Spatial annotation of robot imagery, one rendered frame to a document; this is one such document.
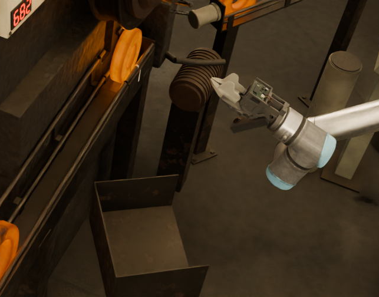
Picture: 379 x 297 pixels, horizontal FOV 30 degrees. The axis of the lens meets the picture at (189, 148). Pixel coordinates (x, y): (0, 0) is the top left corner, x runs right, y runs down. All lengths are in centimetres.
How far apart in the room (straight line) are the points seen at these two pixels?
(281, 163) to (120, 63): 52
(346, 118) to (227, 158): 86
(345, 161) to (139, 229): 128
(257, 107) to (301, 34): 170
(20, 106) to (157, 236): 45
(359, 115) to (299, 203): 78
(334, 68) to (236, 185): 58
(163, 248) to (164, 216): 9
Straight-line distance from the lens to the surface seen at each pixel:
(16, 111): 158
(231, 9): 234
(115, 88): 198
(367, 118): 203
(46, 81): 166
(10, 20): 145
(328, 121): 206
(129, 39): 191
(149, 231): 173
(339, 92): 257
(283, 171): 198
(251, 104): 189
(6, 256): 161
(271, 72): 326
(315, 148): 192
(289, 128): 190
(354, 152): 279
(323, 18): 372
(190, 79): 226
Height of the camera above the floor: 196
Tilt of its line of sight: 45 degrees down
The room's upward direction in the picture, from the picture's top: 14 degrees clockwise
